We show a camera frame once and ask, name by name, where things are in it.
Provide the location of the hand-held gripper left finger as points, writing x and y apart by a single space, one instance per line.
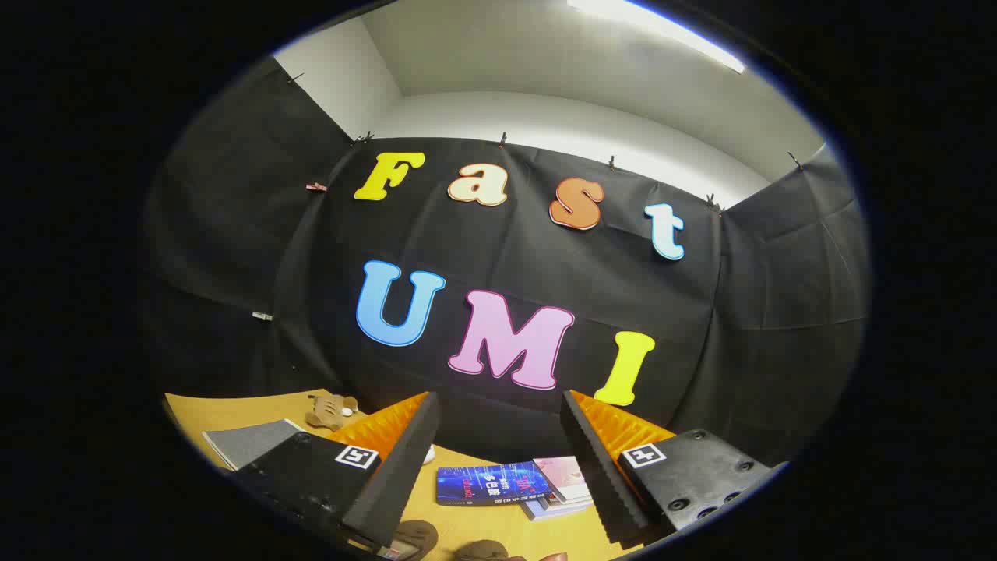
393 475

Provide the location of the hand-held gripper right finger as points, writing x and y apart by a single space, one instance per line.
596 467

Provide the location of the brown fuzzy shoe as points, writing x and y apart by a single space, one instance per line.
479 552
417 538

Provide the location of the grey fabric storage box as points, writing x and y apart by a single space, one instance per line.
249 442

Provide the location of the pink book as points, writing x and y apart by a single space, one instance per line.
562 477

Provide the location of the white book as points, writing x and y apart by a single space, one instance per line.
575 502

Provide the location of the light blue book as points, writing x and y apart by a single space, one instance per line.
545 513

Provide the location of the brown plush toy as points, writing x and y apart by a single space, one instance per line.
329 411

